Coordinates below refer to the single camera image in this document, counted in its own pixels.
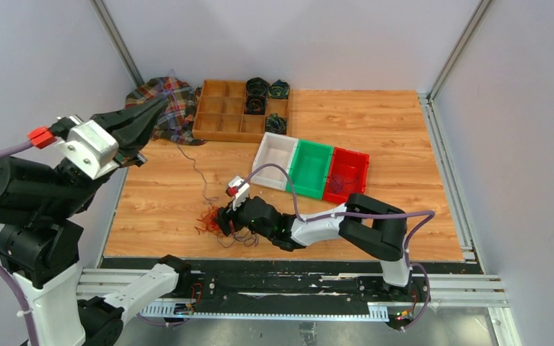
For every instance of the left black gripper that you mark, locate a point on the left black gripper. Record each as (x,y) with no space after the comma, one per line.
(132,125)

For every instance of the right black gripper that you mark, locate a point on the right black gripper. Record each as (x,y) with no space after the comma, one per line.
(235,214)

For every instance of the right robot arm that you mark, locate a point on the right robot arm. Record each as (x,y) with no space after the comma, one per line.
(376,228)

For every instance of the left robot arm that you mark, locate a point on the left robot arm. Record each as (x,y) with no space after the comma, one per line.
(45,181)

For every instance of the plaid cloth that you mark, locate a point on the plaid cloth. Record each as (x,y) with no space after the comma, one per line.
(176,122)

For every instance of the white plastic bin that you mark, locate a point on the white plastic bin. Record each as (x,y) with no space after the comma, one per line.
(274,149)

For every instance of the green plastic bin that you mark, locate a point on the green plastic bin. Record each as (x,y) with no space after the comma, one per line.
(309,168)

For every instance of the wooden compartment tray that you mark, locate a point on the wooden compartment tray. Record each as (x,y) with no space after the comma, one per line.
(220,113)

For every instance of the rolled dark sock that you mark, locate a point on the rolled dark sock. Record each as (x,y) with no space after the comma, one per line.
(255,104)
(276,124)
(257,86)

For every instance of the red plastic bin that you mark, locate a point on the red plastic bin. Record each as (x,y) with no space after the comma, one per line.
(347,175)

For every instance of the rolled teal sock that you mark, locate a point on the rolled teal sock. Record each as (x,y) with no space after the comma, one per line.
(279,90)

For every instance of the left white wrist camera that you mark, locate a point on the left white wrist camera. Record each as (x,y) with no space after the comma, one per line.
(87,145)

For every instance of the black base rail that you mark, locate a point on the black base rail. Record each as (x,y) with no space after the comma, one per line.
(293,287)

